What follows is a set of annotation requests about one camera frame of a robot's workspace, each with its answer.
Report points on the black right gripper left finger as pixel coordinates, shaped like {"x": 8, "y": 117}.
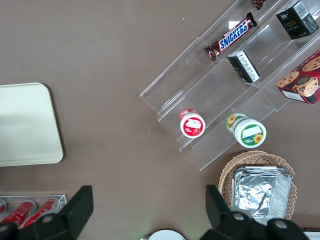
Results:
{"x": 75, "y": 210}

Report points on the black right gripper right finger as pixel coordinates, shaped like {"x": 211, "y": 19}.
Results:
{"x": 220, "y": 220}

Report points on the light tan wicker basket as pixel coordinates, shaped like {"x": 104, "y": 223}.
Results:
{"x": 252, "y": 158}

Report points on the cream rectangular serving tray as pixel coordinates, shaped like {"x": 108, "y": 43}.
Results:
{"x": 27, "y": 125}

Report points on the clear acrylic bottle rack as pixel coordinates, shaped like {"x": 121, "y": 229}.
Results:
{"x": 60, "y": 200}

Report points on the red cola bottle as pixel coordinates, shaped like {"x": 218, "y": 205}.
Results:
{"x": 21, "y": 212}
{"x": 43, "y": 211}

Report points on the aluminium foil container stack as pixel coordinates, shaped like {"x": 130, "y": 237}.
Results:
{"x": 260, "y": 192}

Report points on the green lid yogurt cup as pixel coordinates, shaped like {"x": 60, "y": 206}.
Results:
{"x": 250, "y": 132}

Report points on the white rectangular snack bin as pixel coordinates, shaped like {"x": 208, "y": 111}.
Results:
{"x": 312, "y": 236}

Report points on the red lid yogurt cup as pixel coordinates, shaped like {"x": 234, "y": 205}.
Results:
{"x": 192, "y": 125}

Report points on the clear acrylic stepped display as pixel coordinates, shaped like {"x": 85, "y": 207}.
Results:
{"x": 190, "y": 82}

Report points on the small black carton box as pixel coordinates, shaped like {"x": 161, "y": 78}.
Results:
{"x": 296, "y": 21}
{"x": 243, "y": 66}

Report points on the red chocolate cookie box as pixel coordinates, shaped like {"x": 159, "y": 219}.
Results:
{"x": 303, "y": 80}

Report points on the Snickers chocolate bar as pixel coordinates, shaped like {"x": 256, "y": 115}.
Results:
{"x": 233, "y": 36}
{"x": 260, "y": 3}

